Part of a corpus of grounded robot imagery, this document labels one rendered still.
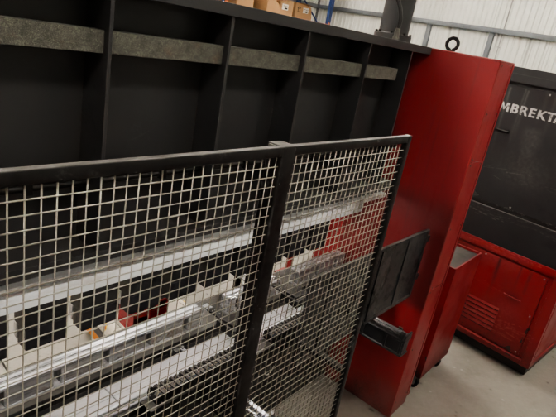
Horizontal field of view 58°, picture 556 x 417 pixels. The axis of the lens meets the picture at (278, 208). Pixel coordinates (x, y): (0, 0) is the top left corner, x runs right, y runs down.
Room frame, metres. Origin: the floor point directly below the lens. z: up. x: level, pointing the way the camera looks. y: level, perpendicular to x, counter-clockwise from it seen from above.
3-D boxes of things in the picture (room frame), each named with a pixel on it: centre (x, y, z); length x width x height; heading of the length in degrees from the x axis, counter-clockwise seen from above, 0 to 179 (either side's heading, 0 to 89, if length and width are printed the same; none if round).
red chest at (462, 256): (3.39, -1.16, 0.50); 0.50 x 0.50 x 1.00; 53
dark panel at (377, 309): (2.28, -0.53, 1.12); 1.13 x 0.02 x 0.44; 143
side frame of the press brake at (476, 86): (3.08, -0.71, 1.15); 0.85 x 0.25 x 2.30; 53
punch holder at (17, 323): (1.47, 0.73, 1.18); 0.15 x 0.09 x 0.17; 143
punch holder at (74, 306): (1.63, 0.61, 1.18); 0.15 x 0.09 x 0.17; 143
